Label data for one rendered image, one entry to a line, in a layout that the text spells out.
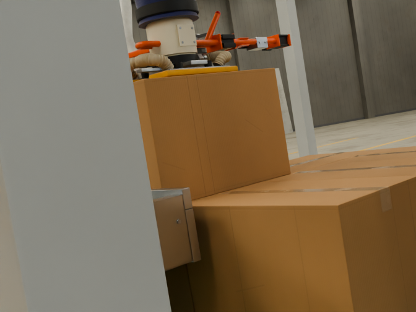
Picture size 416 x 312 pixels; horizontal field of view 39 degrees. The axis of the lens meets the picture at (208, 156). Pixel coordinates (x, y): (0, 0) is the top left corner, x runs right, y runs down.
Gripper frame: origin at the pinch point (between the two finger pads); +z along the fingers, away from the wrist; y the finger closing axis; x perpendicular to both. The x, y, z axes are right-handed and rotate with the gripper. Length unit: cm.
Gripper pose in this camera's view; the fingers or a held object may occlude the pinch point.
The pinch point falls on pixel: (222, 43)
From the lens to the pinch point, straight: 231.9
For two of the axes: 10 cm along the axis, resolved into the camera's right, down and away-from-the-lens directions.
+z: 6.9, -0.6, -7.2
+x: -7.1, 1.5, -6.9
